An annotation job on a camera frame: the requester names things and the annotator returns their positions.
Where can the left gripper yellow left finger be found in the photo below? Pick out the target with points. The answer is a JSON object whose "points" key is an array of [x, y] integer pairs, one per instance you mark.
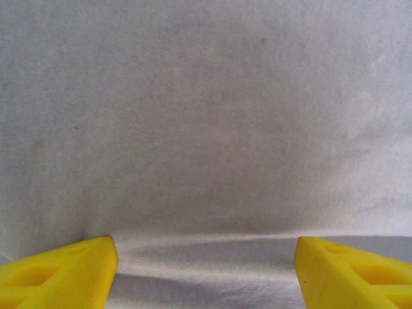
{"points": [[64, 273]]}

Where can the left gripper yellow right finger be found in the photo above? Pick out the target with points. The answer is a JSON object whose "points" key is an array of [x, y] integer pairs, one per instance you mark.
{"points": [[338, 277]]}

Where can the purple t-shirt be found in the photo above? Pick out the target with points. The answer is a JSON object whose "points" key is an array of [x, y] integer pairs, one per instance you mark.
{"points": [[206, 128]]}

